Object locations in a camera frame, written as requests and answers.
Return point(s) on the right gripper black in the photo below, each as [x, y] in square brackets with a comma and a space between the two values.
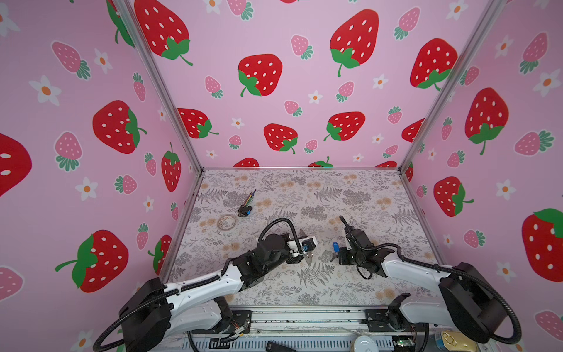
[341, 255]

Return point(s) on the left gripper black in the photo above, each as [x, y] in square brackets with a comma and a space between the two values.
[282, 237]

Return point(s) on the key with blue tag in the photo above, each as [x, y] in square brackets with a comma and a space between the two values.
[336, 251]

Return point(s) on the grey perforated metal ring disc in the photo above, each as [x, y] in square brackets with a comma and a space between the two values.
[226, 222]

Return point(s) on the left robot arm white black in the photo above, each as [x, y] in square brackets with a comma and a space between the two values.
[159, 310]

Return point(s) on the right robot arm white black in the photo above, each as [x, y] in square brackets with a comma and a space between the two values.
[463, 299]

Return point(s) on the white round puck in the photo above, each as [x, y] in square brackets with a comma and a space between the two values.
[364, 344]

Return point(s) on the black device at front edge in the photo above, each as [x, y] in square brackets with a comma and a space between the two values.
[272, 346]

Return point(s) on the green circuit board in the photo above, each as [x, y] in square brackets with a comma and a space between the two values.
[403, 344]

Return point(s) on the gold computer mouse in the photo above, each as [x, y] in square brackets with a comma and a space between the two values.
[454, 341]

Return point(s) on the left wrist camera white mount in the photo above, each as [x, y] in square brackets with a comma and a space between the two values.
[308, 245]

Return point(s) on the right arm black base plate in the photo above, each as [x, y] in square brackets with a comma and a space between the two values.
[383, 320]

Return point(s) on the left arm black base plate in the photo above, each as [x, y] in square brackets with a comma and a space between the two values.
[231, 321]

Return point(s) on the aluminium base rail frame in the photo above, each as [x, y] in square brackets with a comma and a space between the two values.
[305, 329]

